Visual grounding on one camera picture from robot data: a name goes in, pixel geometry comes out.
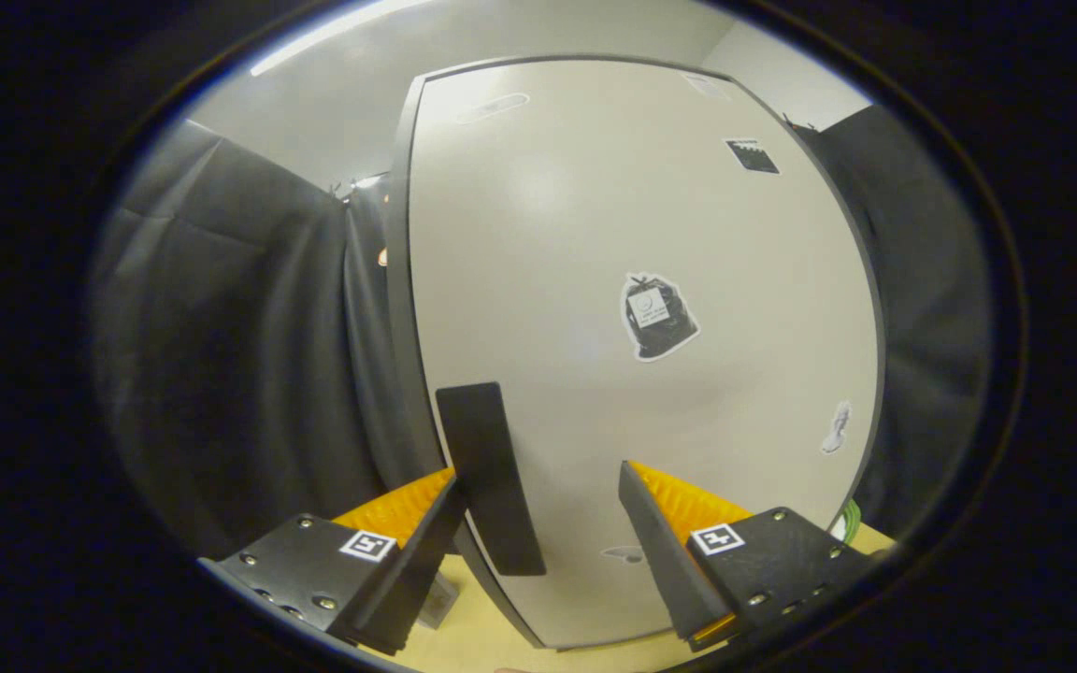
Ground black door handle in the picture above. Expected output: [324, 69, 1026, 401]
[435, 381, 547, 577]

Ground grey shoe cabinet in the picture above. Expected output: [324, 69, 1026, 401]
[384, 54, 887, 651]

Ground black backdrop cloth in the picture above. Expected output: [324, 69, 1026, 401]
[90, 103, 993, 562]

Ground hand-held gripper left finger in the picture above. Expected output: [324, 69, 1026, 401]
[216, 465, 471, 657]

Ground green striped watermelon toy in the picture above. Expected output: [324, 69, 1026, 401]
[833, 498, 865, 545]

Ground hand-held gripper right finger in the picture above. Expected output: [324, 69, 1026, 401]
[617, 460, 876, 653]

